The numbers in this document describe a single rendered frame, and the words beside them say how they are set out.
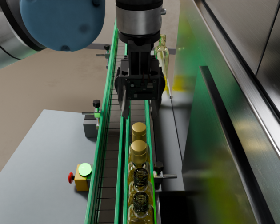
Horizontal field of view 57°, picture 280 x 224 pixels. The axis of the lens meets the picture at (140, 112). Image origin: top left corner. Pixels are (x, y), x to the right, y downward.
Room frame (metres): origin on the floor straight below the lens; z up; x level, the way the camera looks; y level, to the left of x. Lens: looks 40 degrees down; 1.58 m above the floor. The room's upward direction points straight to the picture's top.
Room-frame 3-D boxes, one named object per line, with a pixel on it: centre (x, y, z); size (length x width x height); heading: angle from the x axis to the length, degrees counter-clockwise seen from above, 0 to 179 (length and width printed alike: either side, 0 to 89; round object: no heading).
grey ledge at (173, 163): (0.93, -0.09, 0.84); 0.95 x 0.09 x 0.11; 1
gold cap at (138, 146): (0.39, 0.00, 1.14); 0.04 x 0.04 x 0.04
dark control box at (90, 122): (0.85, 0.20, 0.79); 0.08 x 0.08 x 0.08; 1
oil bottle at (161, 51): (1.02, -0.09, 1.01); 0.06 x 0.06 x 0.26; 10
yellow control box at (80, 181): (0.57, 0.20, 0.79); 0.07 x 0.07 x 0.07; 1
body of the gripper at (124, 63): (0.42, 0.00, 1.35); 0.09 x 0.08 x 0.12; 0
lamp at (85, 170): (0.57, 0.19, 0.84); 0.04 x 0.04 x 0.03
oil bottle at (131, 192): (0.33, 0.00, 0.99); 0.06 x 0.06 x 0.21; 1
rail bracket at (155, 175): (0.46, -0.07, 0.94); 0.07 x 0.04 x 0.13; 91
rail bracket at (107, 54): (1.20, 0.19, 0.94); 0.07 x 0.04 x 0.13; 91
